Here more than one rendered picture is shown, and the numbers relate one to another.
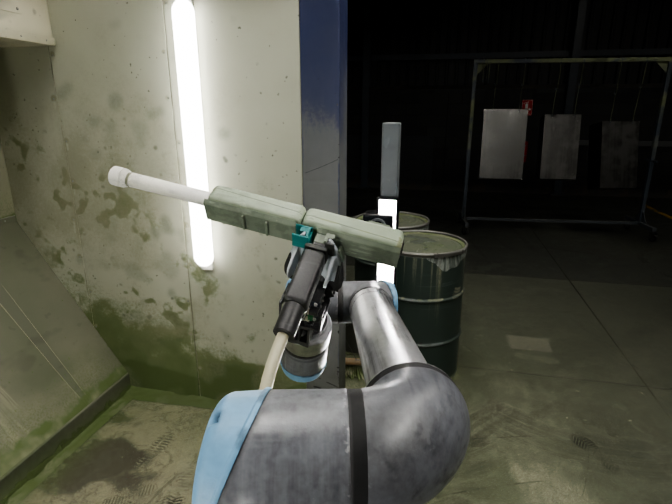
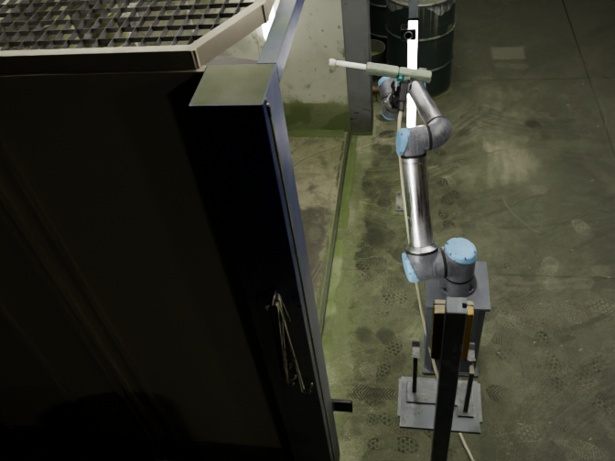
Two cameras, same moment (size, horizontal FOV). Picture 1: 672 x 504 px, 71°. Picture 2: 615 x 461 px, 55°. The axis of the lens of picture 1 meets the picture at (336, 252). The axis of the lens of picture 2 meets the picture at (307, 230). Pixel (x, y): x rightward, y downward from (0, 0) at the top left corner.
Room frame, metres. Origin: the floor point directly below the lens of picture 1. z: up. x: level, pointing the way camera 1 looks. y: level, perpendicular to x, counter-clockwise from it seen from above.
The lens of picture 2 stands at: (-1.75, 0.51, 3.05)
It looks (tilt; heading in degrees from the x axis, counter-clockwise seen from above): 46 degrees down; 2
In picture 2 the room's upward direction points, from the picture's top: 9 degrees counter-clockwise
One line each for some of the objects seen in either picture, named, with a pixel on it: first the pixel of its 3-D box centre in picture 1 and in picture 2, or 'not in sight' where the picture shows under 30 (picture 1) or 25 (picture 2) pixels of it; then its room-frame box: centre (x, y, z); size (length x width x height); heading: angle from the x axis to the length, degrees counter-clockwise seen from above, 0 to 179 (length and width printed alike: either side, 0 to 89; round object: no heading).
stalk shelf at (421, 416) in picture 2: not in sight; (438, 403); (-0.61, 0.13, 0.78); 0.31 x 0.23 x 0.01; 78
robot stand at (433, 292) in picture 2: not in sight; (452, 320); (0.09, -0.13, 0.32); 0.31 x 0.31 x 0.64; 78
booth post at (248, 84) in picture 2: not in sight; (293, 346); (-0.49, 0.67, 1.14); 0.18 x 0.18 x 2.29; 78
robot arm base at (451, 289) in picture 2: not in sight; (458, 277); (0.09, -0.13, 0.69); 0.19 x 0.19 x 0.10
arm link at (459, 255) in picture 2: not in sight; (458, 259); (0.09, -0.12, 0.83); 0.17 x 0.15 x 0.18; 91
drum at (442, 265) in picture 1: (418, 305); (419, 39); (2.87, -0.54, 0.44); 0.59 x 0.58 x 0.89; 2
